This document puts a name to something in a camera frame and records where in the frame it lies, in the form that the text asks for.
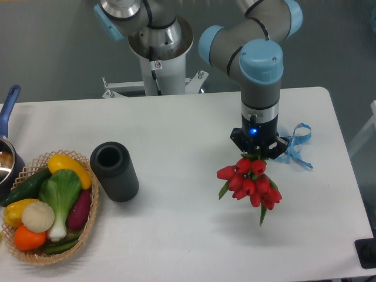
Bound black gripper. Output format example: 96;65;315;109
230;115;289;160

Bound red tulip bouquet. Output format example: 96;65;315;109
216;153;283;226

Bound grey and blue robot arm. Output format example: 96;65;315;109
94;1;303;159

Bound light blue ribbon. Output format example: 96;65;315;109
276;122;313;169

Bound black device at table edge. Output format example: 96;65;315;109
354;238;375;269

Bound dark grey ribbed vase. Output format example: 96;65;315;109
90;142;139;202

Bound purple sweet potato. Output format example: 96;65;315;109
67;190;91;230

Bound green bok choy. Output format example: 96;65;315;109
39;169;82;242

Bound green bean pods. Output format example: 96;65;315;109
42;234;80;255

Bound cream white bun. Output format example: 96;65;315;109
21;201;55;233

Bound green cucumber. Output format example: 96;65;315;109
1;168;51;207

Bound woven wicker basket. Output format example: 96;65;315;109
1;150;99;266

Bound orange fruit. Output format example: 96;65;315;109
14;225;46;251

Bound yellow bell pepper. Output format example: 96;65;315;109
4;199;38;228

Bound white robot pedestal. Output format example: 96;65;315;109
101;16;209;99

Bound blue handled saucepan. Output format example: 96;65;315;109
1;85;25;200

